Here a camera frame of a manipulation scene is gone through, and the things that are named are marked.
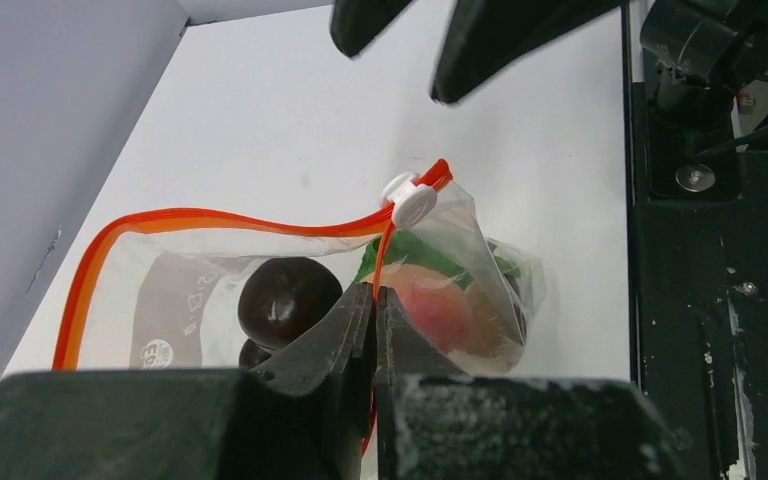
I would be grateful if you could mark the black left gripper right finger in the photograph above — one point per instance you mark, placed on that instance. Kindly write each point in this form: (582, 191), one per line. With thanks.
(434, 421)

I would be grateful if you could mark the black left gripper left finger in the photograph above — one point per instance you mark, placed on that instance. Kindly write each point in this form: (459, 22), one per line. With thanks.
(302, 414)

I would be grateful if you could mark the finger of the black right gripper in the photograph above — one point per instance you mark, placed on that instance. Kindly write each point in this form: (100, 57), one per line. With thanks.
(355, 24)
(485, 36)

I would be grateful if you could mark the dark plum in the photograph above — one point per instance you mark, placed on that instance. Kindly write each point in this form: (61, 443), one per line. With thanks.
(252, 355)
(284, 297)

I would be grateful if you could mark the peach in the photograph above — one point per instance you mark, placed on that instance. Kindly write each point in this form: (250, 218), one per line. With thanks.
(434, 304)

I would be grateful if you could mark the white green napa cabbage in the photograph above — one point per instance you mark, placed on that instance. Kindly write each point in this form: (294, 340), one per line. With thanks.
(406, 248)

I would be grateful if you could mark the clear red-zipper bag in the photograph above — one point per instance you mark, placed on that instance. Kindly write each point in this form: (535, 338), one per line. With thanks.
(194, 287)

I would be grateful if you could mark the orange fruit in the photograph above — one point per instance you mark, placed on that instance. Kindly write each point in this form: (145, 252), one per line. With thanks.
(495, 332)

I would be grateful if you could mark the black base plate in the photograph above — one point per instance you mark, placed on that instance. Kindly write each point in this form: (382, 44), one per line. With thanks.
(698, 265)

